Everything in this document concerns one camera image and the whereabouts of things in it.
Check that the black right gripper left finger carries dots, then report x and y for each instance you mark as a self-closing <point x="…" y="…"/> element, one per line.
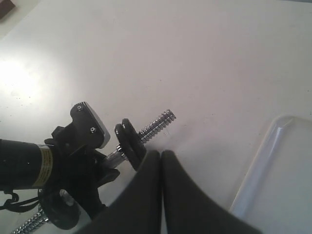
<point x="138" y="209"/>

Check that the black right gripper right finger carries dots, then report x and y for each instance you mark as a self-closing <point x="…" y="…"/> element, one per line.
<point x="188" y="210"/>

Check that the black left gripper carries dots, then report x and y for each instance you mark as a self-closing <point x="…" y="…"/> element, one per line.
<point x="79" y="170"/>

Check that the chrome dumbbell bar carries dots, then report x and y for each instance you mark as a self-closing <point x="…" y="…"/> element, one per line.
<point x="111" y="160"/>

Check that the black weight plate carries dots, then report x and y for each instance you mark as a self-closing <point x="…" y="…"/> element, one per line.
<point x="126" y="147"/>
<point x="134" y="139"/>
<point x="59" y="207"/>

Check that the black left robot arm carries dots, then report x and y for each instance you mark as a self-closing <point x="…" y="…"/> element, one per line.
<point x="24" y="169"/>

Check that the white rectangular tray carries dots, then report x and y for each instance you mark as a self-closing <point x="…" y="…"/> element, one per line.
<point x="275" y="195"/>

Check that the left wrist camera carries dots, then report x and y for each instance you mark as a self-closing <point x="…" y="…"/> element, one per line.
<point x="89" y="128"/>

